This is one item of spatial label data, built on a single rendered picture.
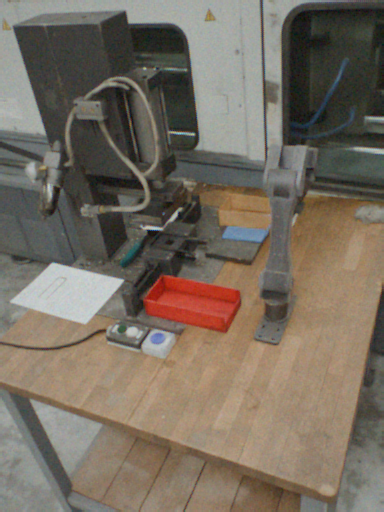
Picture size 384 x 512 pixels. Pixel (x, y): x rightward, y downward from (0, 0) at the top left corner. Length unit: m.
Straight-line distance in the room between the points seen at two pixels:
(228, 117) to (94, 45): 0.83
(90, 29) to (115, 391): 0.89
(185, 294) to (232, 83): 0.86
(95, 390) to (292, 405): 0.48
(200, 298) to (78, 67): 0.71
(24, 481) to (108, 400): 1.13
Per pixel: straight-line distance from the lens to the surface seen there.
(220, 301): 1.45
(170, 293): 1.50
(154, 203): 1.46
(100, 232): 1.63
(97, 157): 1.47
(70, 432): 2.41
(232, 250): 1.61
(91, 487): 1.97
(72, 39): 1.37
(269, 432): 1.17
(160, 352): 1.31
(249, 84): 1.93
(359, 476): 2.17
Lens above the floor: 1.88
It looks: 36 degrees down
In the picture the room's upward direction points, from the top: 8 degrees counter-clockwise
